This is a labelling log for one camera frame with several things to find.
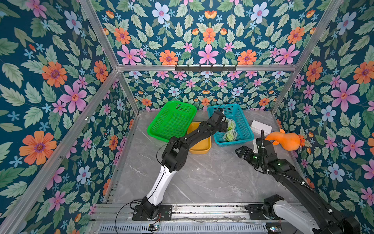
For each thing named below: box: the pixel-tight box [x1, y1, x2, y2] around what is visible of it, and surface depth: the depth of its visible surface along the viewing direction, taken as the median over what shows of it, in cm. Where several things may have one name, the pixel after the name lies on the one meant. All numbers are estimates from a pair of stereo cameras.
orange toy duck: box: [265, 128, 301, 152], surface depth 98 cm
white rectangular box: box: [250, 119, 273, 137], surface depth 107 cm
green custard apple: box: [224, 130, 238, 142], surface depth 98 cm
